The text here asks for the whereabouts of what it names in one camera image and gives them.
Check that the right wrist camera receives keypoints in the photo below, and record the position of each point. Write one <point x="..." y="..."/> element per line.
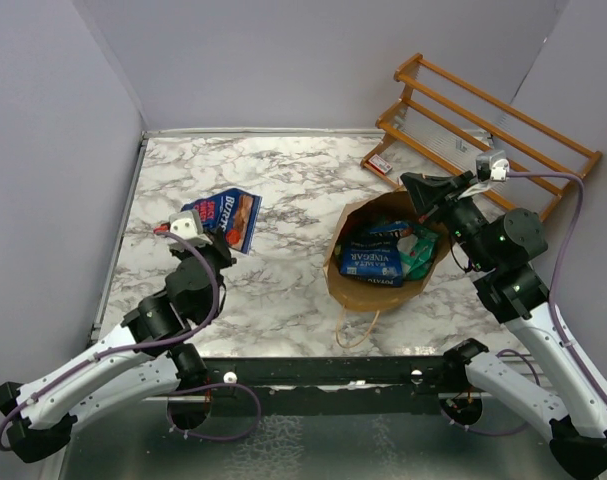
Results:
<point x="492" y="168"/>

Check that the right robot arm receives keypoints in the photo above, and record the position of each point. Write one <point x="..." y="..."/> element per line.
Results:
<point x="572" y="417"/>

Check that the blue Burts chips bag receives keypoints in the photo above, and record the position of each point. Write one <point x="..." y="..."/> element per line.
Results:
<point x="235" y="211"/>

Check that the green snack packet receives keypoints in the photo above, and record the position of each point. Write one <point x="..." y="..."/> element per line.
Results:
<point x="417" y="251"/>

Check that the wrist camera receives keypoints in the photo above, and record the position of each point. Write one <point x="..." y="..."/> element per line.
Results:
<point x="492" y="168"/>
<point x="186" y="225"/>

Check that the blue salt vinegar chips bag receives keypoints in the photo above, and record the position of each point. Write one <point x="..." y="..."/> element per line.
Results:
<point x="372" y="261"/>

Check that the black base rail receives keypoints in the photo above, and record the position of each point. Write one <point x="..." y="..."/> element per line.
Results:
<point x="314" y="386"/>

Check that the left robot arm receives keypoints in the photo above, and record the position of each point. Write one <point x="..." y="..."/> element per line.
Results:
<point x="148" y="353"/>

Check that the small red white box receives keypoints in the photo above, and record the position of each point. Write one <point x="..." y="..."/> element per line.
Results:
<point x="379" y="164"/>

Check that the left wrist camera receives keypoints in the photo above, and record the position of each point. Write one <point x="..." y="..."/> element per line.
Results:
<point x="186" y="225"/>

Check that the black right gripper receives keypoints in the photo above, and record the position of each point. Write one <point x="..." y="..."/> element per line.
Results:
<point x="435" y="195"/>

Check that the brown paper bag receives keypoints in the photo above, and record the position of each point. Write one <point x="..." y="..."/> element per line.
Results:
<point x="384" y="217"/>

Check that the wooden two-tier rack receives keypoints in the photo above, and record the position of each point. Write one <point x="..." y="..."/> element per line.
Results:
<point x="440" y="124"/>

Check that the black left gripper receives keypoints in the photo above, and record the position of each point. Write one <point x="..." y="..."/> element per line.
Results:
<point x="218" y="247"/>

